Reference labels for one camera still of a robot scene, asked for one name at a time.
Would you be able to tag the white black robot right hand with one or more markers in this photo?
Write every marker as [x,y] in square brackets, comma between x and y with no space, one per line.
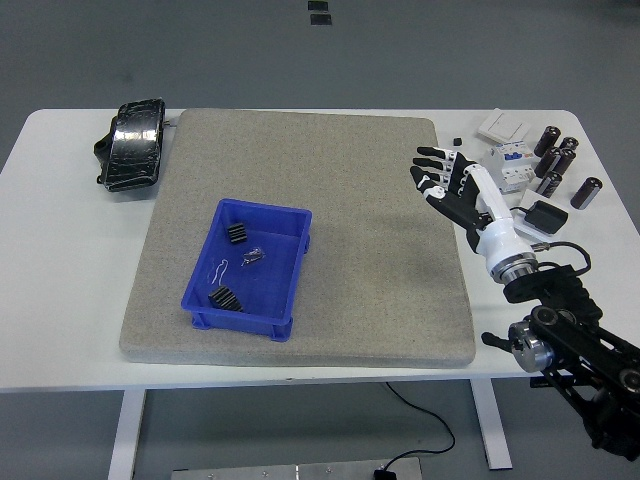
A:
[502,235]

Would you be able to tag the blue plastic box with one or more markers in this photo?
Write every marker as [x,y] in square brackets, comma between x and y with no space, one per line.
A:
[280,280]

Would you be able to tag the small black gear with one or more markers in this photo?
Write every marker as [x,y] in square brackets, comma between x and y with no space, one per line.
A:
[236,233]

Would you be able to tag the large black gear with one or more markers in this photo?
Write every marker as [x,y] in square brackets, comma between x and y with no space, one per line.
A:
[225,298]

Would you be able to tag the white flat plate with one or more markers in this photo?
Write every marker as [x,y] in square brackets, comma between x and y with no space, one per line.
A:
[542,239]

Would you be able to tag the black power adapter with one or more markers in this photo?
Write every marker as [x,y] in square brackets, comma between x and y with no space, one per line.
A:
[546,216]

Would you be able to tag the white circuit breaker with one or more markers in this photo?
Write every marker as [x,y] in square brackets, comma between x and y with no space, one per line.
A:
[515,167]

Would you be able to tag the dark cylindrical capacitor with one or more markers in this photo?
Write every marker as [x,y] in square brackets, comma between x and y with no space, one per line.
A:
[546,162]
[569,142]
[547,141]
[586,192]
[565,161]
[549,183]

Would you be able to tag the small black cube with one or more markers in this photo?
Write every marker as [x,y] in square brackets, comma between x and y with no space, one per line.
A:
[457,141]

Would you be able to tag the white table leg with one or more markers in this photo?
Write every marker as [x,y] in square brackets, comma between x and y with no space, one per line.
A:
[492,425]
[125,435]

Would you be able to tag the grey-brown felt mat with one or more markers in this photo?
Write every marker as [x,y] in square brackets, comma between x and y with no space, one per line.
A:
[310,175]

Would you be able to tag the small clear screw bag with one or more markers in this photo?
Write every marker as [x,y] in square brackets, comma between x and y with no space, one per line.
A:
[251,256]

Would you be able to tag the black floor plug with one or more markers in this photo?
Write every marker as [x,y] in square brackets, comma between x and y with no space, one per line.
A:
[383,473]

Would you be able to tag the black floor cover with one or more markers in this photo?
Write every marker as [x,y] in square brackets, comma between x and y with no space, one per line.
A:
[317,5]
[320,19]

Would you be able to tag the black tape-wrapped pack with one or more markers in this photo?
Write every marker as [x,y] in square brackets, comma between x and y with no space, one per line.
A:
[132,145]

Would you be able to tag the white wall switch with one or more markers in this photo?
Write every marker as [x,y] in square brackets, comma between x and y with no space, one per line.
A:
[502,125]

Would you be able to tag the grey metal base plate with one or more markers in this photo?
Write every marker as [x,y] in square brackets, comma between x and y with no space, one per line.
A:
[280,472]

